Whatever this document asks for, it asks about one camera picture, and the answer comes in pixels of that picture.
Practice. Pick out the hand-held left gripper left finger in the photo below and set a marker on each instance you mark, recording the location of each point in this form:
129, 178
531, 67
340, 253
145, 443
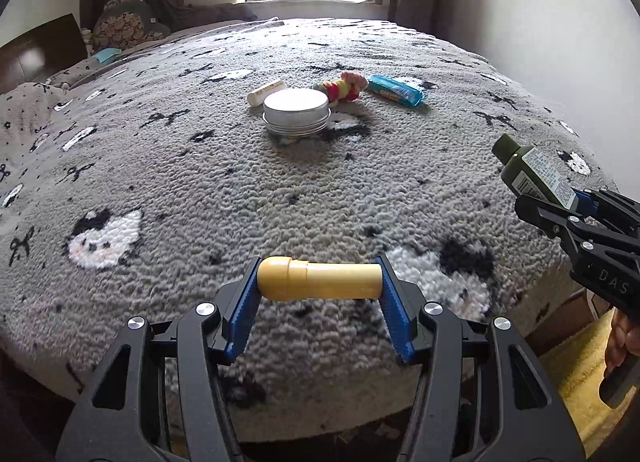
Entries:
242, 302

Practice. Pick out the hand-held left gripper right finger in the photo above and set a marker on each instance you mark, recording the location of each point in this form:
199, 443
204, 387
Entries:
395, 312

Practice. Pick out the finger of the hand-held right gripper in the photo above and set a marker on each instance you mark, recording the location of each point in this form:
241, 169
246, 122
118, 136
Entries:
545, 219
615, 207

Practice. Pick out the dark green labelled bottle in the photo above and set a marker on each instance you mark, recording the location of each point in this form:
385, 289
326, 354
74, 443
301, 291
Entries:
530, 167

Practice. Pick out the yellow bottle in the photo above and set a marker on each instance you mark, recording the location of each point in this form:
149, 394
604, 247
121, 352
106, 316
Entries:
320, 282

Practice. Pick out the person's right hand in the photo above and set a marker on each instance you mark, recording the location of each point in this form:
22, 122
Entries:
622, 342

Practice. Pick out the grey printed blanket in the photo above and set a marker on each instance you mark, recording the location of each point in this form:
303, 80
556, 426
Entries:
200, 192

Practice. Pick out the blue tissue packet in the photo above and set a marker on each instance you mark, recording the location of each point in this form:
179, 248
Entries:
397, 90

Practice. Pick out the round metal tin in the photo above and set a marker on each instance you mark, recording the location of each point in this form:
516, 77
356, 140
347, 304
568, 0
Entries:
296, 109

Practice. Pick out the white lip balm tube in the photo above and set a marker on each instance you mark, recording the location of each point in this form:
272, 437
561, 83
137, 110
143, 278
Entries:
265, 92

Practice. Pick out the colourful knitted toy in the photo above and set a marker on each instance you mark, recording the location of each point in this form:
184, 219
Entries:
342, 86

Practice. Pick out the teal packet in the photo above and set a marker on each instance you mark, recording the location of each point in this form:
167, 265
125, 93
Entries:
106, 56

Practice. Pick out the dotted grey pillow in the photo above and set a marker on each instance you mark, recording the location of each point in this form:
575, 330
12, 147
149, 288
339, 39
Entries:
25, 112

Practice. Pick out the patterned brown pillow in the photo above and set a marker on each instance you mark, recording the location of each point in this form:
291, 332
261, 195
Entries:
127, 22

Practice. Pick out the dark wooden headboard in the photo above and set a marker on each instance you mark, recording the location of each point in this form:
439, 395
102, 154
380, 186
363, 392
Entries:
40, 49

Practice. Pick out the brown wooden frame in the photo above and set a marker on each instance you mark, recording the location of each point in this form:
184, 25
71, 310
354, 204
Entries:
565, 322

